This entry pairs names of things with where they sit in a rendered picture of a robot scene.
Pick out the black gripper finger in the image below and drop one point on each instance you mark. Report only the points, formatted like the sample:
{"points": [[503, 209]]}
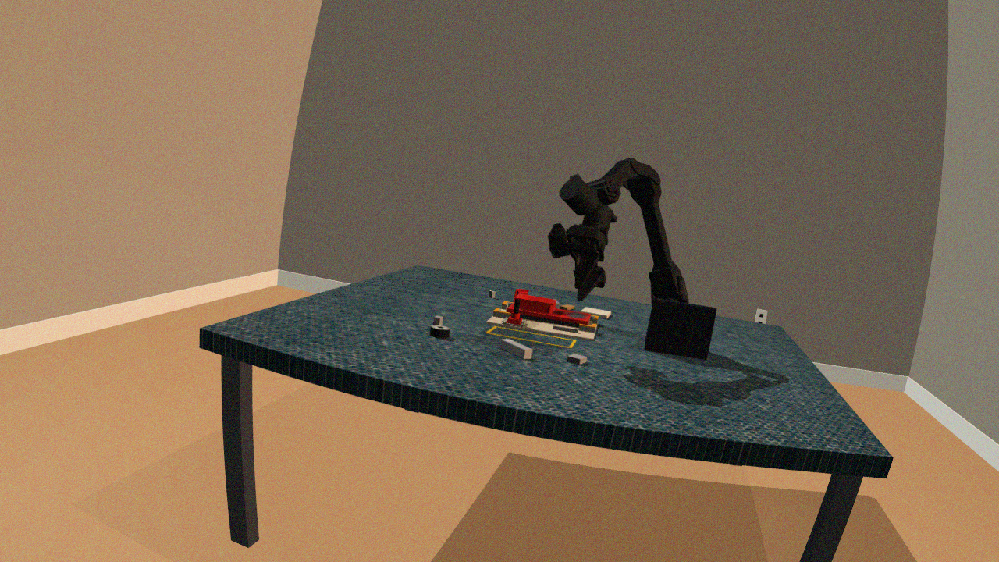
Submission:
{"points": [[590, 283], [585, 261]]}

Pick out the beige flat square tile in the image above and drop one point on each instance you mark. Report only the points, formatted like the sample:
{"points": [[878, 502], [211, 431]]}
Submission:
{"points": [[597, 312]]}

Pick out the beige rectangular block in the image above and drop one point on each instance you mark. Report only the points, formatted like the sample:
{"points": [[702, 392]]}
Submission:
{"points": [[516, 349]]}

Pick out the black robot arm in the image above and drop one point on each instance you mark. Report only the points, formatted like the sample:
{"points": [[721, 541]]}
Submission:
{"points": [[592, 199]]}

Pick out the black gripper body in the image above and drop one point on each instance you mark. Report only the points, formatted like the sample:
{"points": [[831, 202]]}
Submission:
{"points": [[591, 235]]}

